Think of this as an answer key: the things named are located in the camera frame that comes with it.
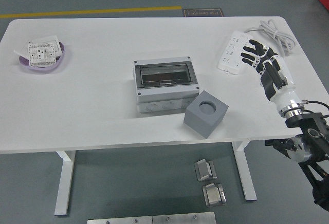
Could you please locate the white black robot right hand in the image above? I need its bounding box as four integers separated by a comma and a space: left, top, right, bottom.
240, 39, 301, 110

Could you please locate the grey electrical box clear lid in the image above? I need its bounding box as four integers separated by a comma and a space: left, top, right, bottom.
133, 56, 200, 114

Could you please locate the grey cube with round hole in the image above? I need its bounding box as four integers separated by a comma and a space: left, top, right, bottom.
184, 90, 229, 139

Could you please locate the white table leg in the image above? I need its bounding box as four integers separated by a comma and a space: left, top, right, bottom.
231, 141, 258, 201
54, 150, 77, 217

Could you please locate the small metal block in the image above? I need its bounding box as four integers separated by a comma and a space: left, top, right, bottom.
202, 182, 227, 207
194, 159, 218, 182

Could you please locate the dark floor sign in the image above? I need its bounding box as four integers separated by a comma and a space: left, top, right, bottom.
182, 8, 224, 18

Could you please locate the grey metal plate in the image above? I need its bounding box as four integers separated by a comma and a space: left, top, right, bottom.
87, 215, 153, 224
152, 211, 216, 224

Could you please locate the yellow floor tape line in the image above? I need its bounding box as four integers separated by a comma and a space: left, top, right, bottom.
0, 6, 182, 19

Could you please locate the purple bowl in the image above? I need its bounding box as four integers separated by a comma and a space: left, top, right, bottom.
18, 41, 66, 71

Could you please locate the white switch plate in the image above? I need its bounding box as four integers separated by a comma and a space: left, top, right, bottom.
27, 35, 64, 57

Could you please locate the white wall socket panel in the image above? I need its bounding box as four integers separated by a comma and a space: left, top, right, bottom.
27, 42, 58, 68

